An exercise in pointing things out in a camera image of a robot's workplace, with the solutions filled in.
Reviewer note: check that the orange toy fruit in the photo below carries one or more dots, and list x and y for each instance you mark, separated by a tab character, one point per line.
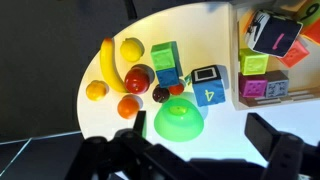
128	107

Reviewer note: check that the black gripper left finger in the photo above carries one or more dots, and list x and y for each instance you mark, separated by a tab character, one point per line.
140	121

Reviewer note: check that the red toy block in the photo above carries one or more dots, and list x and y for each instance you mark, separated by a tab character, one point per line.
310	16

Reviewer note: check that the lime green rubber block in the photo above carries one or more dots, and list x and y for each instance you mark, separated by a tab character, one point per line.
253	62

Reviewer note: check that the blue fabric cube number four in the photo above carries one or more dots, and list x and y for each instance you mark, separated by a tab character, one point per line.
209	90

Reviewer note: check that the yellow-orange toy fruit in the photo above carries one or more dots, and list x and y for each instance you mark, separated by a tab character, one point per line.
96	90

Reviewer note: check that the magenta rubber block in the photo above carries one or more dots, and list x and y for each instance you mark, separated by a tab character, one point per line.
252	86

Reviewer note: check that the light wooden box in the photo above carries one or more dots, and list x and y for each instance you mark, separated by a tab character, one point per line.
301	96

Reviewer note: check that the red toy apple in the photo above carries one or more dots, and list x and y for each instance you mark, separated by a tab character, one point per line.
136	81

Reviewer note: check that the yellow toy lemon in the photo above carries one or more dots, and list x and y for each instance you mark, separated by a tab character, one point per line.
131	50

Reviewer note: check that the black fabric cube pink one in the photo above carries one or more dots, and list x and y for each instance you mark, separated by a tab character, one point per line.
276	35

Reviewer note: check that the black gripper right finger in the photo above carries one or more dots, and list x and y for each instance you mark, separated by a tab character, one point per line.
261	131

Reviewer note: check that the green plastic bowl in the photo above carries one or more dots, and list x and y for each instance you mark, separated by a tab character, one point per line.
179	125

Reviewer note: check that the grey rubber block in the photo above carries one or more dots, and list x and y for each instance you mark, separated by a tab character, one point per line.
277	86

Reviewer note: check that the small red toy fruit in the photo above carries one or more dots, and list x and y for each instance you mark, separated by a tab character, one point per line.
176	89

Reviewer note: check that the large green rubber block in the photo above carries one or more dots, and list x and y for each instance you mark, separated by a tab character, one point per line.
163	56

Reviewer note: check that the small blue rubber block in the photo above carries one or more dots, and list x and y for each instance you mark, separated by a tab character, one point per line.
167	78

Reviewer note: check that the dark purple toy plum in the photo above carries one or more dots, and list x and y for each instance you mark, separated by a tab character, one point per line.
160	94

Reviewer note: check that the orange-red rubber block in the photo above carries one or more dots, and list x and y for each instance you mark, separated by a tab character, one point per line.
295	54

